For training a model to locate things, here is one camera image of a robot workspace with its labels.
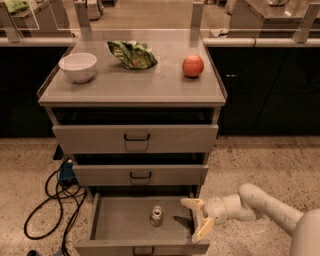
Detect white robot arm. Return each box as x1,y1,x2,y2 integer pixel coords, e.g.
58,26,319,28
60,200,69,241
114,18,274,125
181,183,320,256

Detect green bag in background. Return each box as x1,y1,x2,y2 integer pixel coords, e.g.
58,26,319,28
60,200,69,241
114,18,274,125
4,0,29,14

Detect background grey cabinet left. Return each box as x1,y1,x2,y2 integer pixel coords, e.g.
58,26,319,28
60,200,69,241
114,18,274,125
0,0,72,37

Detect white ceramic bowl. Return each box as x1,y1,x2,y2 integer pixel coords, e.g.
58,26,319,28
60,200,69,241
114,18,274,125
58,53,97,83

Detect grey bottom drawer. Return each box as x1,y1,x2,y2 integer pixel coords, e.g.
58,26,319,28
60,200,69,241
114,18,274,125
75,193,210,256

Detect grey top drawer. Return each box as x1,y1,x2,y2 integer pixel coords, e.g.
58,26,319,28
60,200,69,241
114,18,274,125
53,125,218,154

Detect grey middle drawer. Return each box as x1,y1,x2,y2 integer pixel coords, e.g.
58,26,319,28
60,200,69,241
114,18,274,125
73,164,208,186

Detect green chip bag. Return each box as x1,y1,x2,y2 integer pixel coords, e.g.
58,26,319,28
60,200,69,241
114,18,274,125
107,41,158,70

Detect red apple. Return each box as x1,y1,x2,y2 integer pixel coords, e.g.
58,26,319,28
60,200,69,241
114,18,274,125
182,55,204,78

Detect black floor cable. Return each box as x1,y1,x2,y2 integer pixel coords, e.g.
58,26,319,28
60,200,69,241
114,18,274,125
23,169,88,256

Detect blue power adapter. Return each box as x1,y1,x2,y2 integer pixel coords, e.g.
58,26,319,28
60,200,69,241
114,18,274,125
58,160,76,184

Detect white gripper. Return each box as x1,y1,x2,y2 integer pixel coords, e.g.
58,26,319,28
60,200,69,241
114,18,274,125
181,197,228,243

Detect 7up soda can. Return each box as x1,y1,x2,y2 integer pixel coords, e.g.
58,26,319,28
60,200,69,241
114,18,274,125
149,205,164,227

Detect grey railing bar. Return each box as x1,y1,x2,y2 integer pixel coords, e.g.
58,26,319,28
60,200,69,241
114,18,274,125
0,37,320,48

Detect grey drawer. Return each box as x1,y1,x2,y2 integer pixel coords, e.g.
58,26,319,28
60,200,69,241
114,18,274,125
53,125,218,154
75,193,210,256
73,164,208,186

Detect grey drawer cabinet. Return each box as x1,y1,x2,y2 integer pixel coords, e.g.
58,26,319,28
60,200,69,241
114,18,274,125
36,29,228,256

